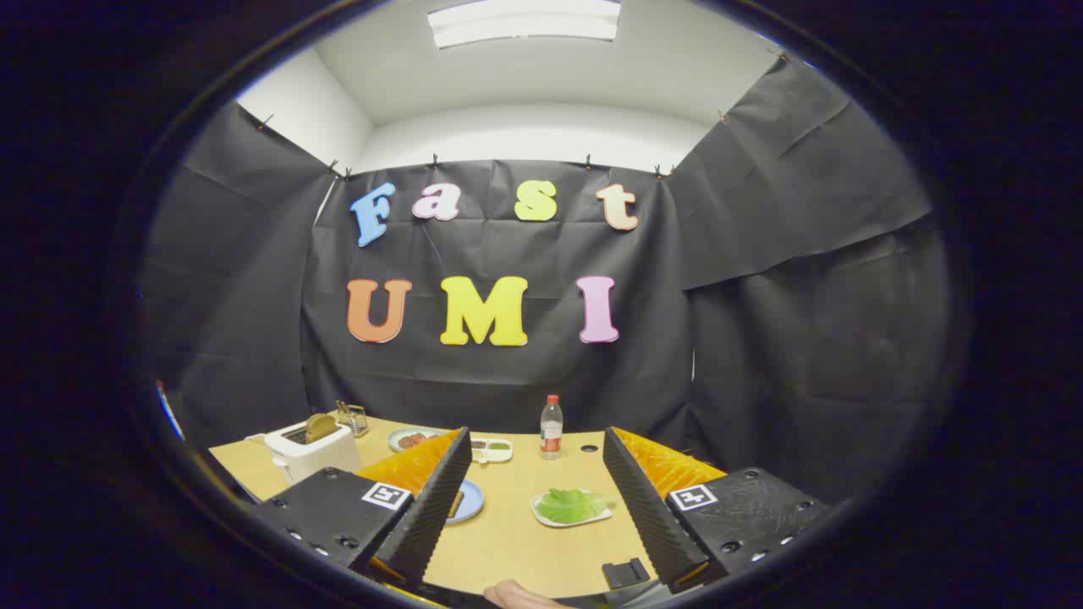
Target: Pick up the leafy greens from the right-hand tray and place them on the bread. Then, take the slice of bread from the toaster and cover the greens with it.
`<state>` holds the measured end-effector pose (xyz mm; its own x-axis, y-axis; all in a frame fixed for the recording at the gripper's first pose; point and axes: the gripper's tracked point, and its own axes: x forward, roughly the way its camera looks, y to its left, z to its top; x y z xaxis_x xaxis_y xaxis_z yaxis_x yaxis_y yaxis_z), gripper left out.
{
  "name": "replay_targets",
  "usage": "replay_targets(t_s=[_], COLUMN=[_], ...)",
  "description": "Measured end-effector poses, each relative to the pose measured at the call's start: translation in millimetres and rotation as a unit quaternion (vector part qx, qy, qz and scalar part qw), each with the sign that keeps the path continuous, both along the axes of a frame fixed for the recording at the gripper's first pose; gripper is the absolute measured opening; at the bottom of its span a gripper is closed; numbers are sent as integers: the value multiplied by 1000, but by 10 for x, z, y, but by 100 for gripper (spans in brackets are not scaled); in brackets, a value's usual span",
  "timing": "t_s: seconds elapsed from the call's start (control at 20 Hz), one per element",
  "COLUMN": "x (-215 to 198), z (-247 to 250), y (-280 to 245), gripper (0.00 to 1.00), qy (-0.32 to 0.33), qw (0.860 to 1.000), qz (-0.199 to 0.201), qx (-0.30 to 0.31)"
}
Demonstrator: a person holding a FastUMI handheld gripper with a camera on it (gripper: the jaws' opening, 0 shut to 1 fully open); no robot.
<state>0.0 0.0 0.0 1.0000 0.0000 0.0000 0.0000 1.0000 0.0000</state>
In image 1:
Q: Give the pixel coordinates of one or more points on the clear bottle with red cap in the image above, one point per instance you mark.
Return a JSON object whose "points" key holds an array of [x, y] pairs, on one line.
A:
{"points": [[551, 436]]}

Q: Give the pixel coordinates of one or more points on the white toaster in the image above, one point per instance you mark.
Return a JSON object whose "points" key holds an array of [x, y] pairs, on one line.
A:
{"points": [[317, 458]]}

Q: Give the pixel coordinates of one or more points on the blue round plate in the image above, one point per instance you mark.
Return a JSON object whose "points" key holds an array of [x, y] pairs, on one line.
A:
{"points": [[472, 503]]}

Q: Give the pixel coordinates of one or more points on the pale green round plate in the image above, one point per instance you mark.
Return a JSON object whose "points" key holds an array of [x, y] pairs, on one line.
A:
{"points": [[396, 445]]}

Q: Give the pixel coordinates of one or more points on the small white square plate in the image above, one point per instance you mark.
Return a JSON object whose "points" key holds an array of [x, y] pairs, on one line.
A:
{"points": [[546, 518]]}

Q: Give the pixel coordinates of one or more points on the ceiling light panel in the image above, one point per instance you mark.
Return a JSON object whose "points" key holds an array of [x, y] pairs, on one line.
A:
{"points": [[525, 21]]}

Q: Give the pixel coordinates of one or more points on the brown toasted bread slice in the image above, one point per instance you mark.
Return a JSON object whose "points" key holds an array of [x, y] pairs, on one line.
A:
{"points": [[321, 425]]}

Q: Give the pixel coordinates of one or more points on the white divided seed dish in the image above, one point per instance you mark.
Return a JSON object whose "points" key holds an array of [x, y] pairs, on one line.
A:
{"points": [[499, 455]]}

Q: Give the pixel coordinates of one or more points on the white and red object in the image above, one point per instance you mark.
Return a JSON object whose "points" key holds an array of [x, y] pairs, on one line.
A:
{"points": [[169, 414]]}

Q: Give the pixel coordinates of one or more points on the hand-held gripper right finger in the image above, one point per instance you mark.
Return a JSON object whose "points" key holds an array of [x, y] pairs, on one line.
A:
{"points": [[647, 516]]}

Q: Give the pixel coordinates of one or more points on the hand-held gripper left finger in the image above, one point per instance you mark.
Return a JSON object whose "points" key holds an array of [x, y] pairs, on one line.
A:
{"points": [[436, 507]]}

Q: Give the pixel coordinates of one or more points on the row of black cloth clips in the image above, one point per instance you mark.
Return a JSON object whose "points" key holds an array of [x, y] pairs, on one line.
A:
{"points": [[434, 158]]}

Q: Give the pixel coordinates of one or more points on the green lettuce leaf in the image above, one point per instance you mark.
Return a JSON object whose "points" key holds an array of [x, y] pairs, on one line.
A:
{"points": [[571, 506]]}

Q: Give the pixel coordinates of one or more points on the black backdrop cloth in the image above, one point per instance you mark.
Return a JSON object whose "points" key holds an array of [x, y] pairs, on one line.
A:
{"points": [[508, 381]]}

